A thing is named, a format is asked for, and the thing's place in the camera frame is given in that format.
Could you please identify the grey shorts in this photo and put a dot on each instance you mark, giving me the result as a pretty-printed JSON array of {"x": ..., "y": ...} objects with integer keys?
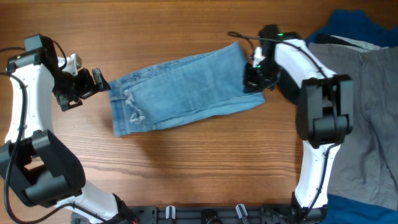
[{"x": 365, "y": 167}]

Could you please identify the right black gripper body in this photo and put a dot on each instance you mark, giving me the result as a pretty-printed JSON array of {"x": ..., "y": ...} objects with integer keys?
[{"x": 263, "y": 76}]

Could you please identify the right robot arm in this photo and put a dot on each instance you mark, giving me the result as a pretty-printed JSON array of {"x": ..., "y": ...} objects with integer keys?
[{"x": 324, "y": 117}]

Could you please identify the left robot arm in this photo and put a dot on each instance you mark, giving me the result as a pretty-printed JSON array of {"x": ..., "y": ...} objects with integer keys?
[{"x": 35, "y": 165}]

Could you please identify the dark blue garment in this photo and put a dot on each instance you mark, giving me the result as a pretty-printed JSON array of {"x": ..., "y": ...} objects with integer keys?
[{"x": 354, "y": 29}]

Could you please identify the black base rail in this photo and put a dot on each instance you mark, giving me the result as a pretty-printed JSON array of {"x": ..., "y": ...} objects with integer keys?
[{"x": 214, "y": 214}]

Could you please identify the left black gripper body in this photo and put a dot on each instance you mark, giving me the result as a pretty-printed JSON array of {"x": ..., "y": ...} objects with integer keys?
[{"x": 69, "y": 87}]

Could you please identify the black garment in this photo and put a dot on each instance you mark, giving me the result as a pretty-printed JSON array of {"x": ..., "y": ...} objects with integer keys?
[{"x": 288, "y": 87}]

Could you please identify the light blue denim jeans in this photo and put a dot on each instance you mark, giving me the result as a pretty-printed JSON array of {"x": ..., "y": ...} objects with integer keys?
[{"x": 181, "y": 91}]

